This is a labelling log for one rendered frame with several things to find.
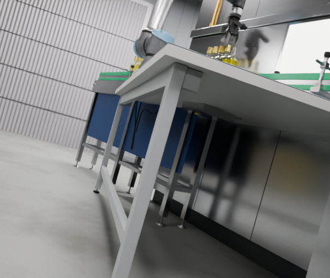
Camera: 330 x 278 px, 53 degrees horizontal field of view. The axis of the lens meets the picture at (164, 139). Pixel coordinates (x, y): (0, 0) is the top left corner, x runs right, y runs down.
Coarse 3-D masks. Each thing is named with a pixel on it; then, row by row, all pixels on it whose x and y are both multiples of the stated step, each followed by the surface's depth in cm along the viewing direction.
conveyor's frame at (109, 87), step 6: (96, 84) 329; (102, 84) 317; (108, 84) 306; (114, 84) 295; (120, 84) 285; (96, 90) 326; (102, 90) 313; (108, 90) 303; (114, 90) 292; (306, 90) 148
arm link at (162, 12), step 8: (160, 0) 177; (168, 0) 178; (160, 8) 177; (168, 8) 179; (152, 16) 178; (160, 16) 177; (152, 24) 176; (160, 24) 177; (144, 32) 176; (136, 40) 180; (136, 48) 178; (144, 56) 177
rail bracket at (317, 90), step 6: (324, 54) 133; (318, 60) 130; (324, 60) 133; (324, 66) 132; (324, 72) 133; (318, 78) 134; (318, 84) 132; (312, 90) 133; (318, 90) 131; (324, 90) 133; (324, 96) 134
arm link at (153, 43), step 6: (156, 30) 164; (150, 36) 168; (156, 36) 163; (162, 36) 163; (168, 36) 164; (144, 42) 171; (150, 42) 165; (156, 42) 163; (162, 42) 163; (144, 48) 171; (150, 48) 164; (156, 48) 163
